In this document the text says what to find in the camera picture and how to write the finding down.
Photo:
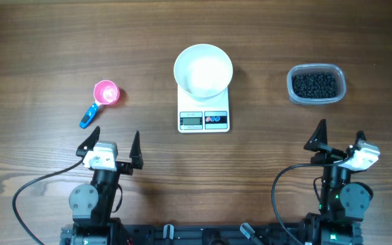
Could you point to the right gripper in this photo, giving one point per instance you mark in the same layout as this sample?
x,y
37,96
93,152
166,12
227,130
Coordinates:
x,y
318,141

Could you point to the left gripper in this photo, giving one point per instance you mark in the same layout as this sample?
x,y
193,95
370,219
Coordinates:
x,y
124,168

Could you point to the pink scoop blue handle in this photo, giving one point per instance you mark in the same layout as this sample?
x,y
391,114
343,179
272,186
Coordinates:
x,y
105,92

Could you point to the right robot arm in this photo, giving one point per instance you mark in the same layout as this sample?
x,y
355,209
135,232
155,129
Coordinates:
x,y
342,202

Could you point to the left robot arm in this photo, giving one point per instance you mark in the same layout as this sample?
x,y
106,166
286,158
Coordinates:
x,y
92,203

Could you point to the white digital kitchen scale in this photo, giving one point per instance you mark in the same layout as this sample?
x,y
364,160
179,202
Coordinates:
x,y
210,115

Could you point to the white bowl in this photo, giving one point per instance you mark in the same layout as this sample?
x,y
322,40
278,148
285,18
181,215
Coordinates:
x,y
203,71

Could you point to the black beans in container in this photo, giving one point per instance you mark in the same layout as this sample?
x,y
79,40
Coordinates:
x,y
315,85

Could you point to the clear plastic container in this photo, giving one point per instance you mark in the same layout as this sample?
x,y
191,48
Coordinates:
x,y
316,68

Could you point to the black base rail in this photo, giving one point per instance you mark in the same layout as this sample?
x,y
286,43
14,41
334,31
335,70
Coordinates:
x,y
244,234

